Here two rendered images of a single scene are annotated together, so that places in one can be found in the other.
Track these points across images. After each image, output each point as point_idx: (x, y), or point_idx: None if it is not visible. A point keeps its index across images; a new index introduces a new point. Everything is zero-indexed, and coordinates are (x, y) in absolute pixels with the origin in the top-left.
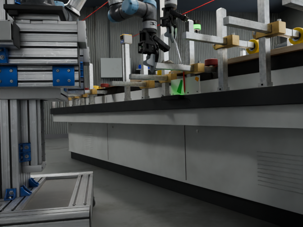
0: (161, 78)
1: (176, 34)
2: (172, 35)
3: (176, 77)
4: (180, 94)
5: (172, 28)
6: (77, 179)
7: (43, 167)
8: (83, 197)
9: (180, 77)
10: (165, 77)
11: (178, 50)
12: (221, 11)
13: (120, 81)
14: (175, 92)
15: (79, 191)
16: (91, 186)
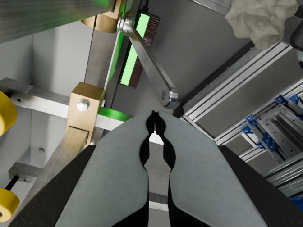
0: (123, 115)
1: (116, 147)
2: (184, 128)
3: (80, 87)
4: (151, 15)
5: (205, 197)
6: (213, 107)
7: (271, 110)
8: (277, 46)
9: (40, 95)
10: (105, 113)
11: (147, 49)
12: None
13: (152, 201)
14: (117, 56)
15: (256, 69)
16: (234, 73)
